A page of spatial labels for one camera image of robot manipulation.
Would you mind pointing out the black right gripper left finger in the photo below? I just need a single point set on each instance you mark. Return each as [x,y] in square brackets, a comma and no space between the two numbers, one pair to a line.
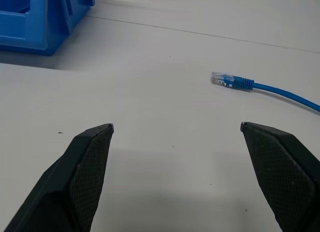
[75,182]

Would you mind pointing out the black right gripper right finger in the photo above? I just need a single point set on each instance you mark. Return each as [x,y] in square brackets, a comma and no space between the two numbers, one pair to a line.
[282,177]

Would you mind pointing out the blue plastic bin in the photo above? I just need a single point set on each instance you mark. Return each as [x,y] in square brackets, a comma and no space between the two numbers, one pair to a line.
[32,19]

